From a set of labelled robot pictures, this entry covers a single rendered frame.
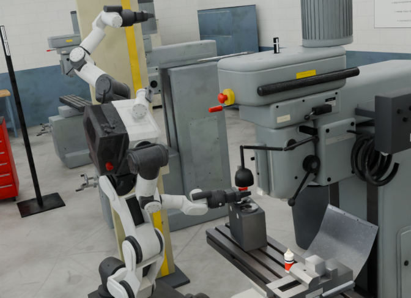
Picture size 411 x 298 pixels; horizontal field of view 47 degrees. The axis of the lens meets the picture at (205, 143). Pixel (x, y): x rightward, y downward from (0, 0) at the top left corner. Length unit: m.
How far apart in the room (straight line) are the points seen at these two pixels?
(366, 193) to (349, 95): 0.48
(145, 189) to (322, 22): 1.01
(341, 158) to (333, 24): 0.53
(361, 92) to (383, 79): 0.13
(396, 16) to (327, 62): 5.20
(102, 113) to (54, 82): 8.64
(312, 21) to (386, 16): 5.23
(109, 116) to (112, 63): 1.33
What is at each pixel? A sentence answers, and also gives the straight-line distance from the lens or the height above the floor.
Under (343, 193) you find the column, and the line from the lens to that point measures 2.31.
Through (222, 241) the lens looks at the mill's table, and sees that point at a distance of 2.44.
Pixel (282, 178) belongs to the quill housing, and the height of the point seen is 1.42.
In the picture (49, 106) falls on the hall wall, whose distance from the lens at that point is 10.72.
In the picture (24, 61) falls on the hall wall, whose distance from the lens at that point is 10.58.
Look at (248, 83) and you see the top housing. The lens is 1.66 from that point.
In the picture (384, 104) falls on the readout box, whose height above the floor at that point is 1.70.
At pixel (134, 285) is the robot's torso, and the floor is 0.76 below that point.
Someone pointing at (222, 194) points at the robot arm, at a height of 1.21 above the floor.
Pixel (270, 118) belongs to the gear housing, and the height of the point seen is 1.67.
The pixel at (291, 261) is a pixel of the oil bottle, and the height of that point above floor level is 0.99.
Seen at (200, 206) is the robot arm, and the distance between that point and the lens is 2.25.
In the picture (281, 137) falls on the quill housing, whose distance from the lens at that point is 1.80.
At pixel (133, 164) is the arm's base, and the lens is 1.92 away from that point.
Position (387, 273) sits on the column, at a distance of 2.32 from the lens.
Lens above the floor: 2.09
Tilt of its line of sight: 16 degrees down
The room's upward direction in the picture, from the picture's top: 6 degrees counter-clockwise
